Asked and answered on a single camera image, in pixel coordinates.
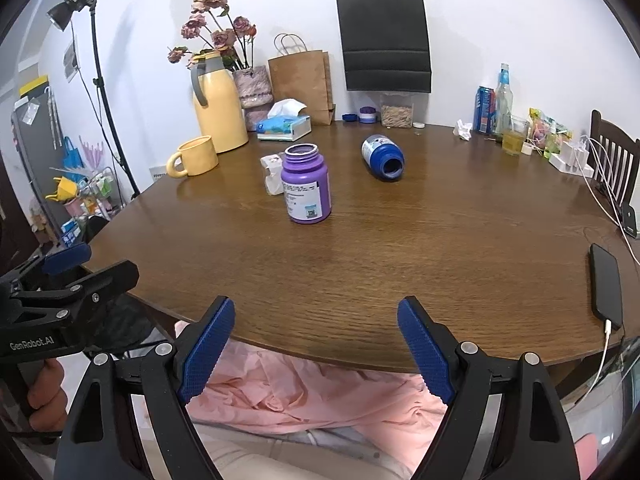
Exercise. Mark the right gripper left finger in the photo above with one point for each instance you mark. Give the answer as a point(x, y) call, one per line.
point(101, 439)

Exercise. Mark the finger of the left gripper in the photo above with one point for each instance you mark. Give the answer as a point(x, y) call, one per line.
point(65, 257)
point(32, 294)

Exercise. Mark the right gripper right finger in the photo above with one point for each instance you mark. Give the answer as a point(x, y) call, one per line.
point(532, 438)

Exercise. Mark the purple bottle with white label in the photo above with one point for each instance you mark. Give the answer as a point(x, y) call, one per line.
point(306, 185)

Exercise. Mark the person's left hand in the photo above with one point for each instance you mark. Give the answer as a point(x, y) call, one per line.
point(48, 399)

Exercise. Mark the dark cluttered side cabinet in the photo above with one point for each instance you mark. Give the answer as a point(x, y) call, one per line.
point(70, 181)

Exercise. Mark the black smartphone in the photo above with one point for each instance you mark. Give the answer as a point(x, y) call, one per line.
point(605, 287)

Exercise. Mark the yellow ceramic mug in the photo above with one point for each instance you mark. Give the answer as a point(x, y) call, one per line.
point(193, 158)

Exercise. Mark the yellow thermos jug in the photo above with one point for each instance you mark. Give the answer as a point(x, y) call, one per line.
point(217, 103)

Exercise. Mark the pink textured flower vase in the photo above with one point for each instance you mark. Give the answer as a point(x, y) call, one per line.
point(255, 94)

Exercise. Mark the blue tissue box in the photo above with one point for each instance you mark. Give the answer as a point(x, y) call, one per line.
point(285, 122)

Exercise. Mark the white power strip with chargers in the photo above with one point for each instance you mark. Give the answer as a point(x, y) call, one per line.
point(572, 159)

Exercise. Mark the dried pink flowers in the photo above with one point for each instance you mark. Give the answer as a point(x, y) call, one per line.
point(210, 21)

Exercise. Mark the dark wooden chair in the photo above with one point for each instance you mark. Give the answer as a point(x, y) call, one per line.
point(615, 159)

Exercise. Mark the colourful snack packets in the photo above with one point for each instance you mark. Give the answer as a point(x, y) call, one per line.
point(546, 134)

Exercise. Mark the glass of yellow drink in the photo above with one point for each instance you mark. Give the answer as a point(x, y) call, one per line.
point(514, 136)

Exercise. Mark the crumpled white tissue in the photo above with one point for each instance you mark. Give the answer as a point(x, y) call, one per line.
point(463, 130)

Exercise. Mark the brown paper bag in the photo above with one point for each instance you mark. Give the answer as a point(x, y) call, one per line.
point(302, 74)

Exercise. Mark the blue bottle with white label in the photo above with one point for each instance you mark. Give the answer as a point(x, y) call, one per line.
point(384, 157)

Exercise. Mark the blue soda can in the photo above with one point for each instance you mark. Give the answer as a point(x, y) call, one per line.
point(484, 111)

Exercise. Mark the clear glass bottle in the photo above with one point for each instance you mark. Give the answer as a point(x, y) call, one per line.
point(504, 101)

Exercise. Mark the clear container with grains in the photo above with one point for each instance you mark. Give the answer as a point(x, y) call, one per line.
point(396, 110)

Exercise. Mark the small purple white jar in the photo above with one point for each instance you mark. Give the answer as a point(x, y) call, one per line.
point(368, 115)

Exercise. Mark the black paper bag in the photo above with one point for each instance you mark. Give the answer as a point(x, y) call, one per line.
point(385, 45)

